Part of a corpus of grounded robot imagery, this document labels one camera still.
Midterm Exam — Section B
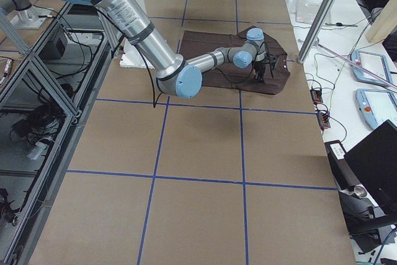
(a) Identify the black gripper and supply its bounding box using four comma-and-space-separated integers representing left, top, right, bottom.
253, 60, 265, 83

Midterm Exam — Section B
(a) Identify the dark brown t-shirt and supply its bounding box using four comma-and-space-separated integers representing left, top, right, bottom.
180, 26, 290, 95

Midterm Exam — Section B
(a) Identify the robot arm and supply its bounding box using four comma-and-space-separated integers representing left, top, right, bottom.
62, 0, 265, 98

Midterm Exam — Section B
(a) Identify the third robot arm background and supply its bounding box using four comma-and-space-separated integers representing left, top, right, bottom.
1, 0, 48, 30

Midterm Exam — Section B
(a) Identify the orange electronics board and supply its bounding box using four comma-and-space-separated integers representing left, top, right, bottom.
310, 88, 331, 131

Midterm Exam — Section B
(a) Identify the clear plastic bag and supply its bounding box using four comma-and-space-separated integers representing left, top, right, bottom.
295, 0, 321, 24

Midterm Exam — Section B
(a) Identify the far blue teach pendant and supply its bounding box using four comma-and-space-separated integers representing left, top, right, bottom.
350, 50, 393, 87

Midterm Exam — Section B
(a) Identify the blue teach pendant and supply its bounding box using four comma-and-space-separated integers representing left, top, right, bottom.
350, 50, 393, 87
355, 89, 396, 130

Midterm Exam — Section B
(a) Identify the near blue teach pendant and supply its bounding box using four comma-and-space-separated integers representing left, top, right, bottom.
355, 89, 396, 130

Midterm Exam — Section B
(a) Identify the black laptop computer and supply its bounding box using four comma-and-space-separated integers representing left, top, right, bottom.
344, 120, 396, 214

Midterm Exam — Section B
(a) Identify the black monitor stand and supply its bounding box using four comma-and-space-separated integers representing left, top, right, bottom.
324, 140, 396, 253

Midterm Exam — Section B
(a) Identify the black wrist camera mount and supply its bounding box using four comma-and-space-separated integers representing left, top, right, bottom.
266, 54, 279, 70

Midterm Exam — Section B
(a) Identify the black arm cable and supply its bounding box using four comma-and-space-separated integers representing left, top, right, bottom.
96, 10, 274, 109

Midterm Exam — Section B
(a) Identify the aluminium frame post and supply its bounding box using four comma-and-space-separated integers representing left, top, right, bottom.
298, 0, 335, 64

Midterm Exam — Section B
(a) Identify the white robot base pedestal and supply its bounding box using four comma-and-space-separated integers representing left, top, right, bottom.
119, 0, 156, 70

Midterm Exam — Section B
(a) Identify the aluminium frame rack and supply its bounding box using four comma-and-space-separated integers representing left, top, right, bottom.
1, 4, 122, 264

